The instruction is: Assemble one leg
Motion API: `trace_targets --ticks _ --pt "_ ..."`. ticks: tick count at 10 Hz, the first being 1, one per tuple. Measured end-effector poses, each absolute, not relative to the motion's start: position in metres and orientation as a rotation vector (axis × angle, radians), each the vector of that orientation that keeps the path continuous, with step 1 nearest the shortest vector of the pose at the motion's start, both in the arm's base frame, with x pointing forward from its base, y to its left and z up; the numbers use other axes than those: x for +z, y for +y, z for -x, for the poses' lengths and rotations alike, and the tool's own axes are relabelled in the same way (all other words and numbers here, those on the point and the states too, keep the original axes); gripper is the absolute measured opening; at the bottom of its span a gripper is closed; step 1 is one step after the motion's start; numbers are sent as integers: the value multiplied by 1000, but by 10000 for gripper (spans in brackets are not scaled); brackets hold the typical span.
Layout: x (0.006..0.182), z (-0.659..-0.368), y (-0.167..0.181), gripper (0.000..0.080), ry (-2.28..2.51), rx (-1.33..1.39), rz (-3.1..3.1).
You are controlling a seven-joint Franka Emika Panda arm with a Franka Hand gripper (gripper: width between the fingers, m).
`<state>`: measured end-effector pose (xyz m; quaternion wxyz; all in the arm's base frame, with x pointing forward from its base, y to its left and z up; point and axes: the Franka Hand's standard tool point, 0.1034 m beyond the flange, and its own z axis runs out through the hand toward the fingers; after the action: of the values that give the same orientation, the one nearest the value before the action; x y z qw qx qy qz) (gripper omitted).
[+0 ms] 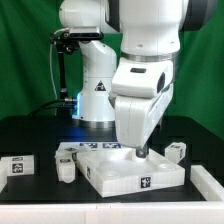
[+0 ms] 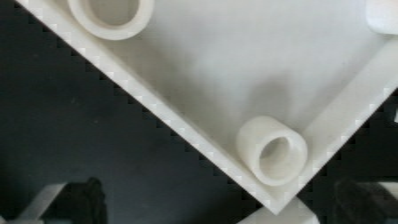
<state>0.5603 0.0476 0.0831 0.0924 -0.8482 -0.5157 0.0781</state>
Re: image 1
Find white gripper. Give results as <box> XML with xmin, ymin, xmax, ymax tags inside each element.
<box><xmin>115</xmin><ymin>85</ymin><xmax>173</xmax><ymax>158</ymax></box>

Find white square table top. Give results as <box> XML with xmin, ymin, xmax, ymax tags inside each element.
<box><xmin>77</xmin><ymin>148</ymin><xmax>185</xmax><ymax>197</ymax></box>

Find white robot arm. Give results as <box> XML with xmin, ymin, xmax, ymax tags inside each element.
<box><xmin>59</xmin><ymin>0</ymin><xmax>218</xmax><ymax>158</ymax></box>

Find white sheet with tags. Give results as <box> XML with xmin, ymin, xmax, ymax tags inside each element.
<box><xmin>57</xmin><ymin>141</ymin><xmax>123</xmax><ymax>153</ymax></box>

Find white obstacle fence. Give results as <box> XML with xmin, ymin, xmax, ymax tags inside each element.
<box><xmin>0</xmin><ymin>165</ymin><xmax>224</xmax><ymax>224</ymax></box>

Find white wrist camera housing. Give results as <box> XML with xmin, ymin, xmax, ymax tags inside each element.
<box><xmin>111</xmin><ymin>58</ymin><xmax>173</xmax><ymax>99</ymax></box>

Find black cables at base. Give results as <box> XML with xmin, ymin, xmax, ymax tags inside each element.
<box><xmin>27</xmin><ymin>96</ymin><xmax>79</xmax><ymax>117</ymax></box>

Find black camera stand pole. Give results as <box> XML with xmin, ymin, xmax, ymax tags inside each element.
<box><xmin>57</xmin><ymin>49</ymin><xmax>68</xmax><ymax>116</ymax></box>

